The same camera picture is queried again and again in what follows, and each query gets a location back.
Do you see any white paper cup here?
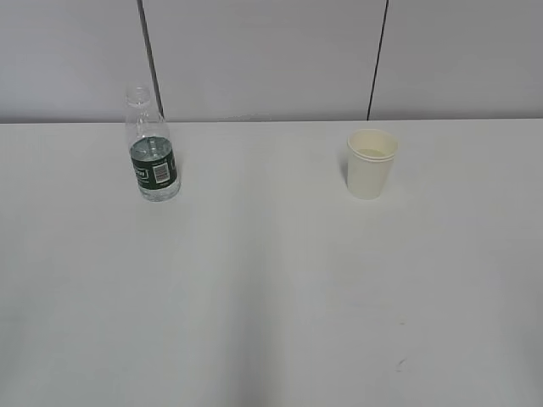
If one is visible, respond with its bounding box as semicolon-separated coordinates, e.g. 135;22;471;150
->
346;129;398;200

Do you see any clear green-label water bottle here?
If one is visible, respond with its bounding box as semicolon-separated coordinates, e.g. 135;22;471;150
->
126;85;181;202

